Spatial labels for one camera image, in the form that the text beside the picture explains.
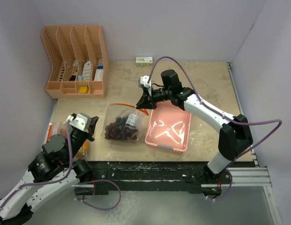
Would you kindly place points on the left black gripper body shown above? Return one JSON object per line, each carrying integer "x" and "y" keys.
{"x": 78, "y": 139}

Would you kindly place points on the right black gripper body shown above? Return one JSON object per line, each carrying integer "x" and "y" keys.
{"x": 161, "y": 94}

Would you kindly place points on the red purple grape bunch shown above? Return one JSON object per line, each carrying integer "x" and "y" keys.
{"x": 113, "y": 133}

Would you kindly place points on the dark black grape bunch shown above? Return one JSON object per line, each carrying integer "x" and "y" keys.
{"x": 121, "y": 123}

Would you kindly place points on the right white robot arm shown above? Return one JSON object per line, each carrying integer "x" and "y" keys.
{"x": 234, "y": 133}

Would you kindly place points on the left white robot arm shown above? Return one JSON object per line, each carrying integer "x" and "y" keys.
{"x": 52, "y": 171}

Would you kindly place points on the yellow block in organizer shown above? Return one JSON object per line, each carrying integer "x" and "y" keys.
{"x": 83, "y": 90}

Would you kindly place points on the pink perforated plastic basket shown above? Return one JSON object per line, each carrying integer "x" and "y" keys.
{"x": 168, "y": 128}

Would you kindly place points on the small green white box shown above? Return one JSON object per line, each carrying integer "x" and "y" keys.
{"x": 144, "y": 61}

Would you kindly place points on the blue white box in organizer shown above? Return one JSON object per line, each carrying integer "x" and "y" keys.
{"x": 99, "y": 71}

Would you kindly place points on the white bottle in organizer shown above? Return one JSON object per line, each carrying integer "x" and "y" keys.
{"x": 86, "y": 71}

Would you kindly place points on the peach plastic file organizer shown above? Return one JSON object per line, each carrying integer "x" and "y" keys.
{"x": 69, "y": 47}

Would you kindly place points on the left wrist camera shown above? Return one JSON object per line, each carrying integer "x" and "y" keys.
{"x": 80, "y": 121}

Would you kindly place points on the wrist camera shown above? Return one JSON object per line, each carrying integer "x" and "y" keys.
{"x": 145, "y": 83}
{"x": 80, "y": 121}

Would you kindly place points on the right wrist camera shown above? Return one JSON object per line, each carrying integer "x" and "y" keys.
{"x": 145, "y": 83}

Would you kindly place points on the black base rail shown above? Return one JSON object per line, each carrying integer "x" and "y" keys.
{"x": 191, "y": 177}

